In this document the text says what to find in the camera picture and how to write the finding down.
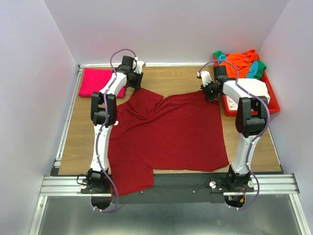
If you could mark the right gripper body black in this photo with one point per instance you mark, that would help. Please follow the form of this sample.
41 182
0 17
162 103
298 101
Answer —
209 90

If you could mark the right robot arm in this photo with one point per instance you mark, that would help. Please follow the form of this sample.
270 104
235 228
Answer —
251 122

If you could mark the aluminium rail frame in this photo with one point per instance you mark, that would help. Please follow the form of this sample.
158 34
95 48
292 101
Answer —
62 209

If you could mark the folded pink t shirt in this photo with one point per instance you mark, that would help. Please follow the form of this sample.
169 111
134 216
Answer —
94 80

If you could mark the dark red t shirt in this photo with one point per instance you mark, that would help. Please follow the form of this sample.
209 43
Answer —
178 132

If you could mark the teal t shirt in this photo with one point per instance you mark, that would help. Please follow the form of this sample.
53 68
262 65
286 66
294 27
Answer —
254 69

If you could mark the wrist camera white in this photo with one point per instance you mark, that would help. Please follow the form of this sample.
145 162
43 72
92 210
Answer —
139 65
205 77

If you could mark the white t shirt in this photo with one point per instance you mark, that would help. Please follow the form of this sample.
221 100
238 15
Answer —
254 86

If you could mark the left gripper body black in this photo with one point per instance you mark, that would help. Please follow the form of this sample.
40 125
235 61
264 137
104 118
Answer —
135 80

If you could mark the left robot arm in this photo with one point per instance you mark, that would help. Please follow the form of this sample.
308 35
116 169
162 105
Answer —
103 114

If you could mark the green t shirt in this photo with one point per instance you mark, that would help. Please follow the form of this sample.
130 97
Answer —
244 62

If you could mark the orange t shirt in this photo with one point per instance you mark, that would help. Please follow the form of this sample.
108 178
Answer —
239 63

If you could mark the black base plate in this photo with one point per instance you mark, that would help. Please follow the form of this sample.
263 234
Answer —
180 188

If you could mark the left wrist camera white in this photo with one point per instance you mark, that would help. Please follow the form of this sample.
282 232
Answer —
139 65

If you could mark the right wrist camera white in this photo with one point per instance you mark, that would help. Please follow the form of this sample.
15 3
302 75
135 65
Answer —
205 77

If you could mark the red plastic bin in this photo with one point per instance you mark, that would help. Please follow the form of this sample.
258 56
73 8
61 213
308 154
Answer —
232 71

